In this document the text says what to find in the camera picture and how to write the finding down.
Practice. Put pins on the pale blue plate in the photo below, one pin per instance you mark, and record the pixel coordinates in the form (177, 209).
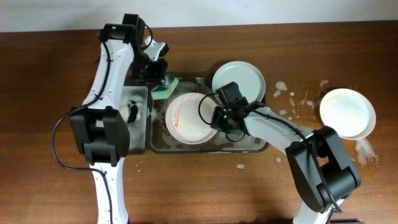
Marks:
(248, 78)

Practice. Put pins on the white plate with sauce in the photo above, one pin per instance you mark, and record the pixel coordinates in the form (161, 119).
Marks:
(348, 112)

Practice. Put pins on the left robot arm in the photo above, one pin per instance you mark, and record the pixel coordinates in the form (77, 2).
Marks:
(100, 133)

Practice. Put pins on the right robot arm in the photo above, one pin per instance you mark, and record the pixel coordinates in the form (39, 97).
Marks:
(322, 169)

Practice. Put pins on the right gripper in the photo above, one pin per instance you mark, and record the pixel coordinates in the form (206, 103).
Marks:
(216, 122)

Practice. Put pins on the pinkish white plate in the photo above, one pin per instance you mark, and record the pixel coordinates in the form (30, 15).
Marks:
(183, 119)

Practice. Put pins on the green yellow sponge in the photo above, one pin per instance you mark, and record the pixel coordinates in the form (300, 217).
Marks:
(165, 88)

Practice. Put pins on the large black soapy tray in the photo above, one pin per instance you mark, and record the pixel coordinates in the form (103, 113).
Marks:
(161, 141)

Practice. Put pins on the small black soapy tray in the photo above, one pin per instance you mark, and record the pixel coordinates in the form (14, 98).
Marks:
(133, 109)

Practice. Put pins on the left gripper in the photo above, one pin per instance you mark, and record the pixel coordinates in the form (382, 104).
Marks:
(159, 73)

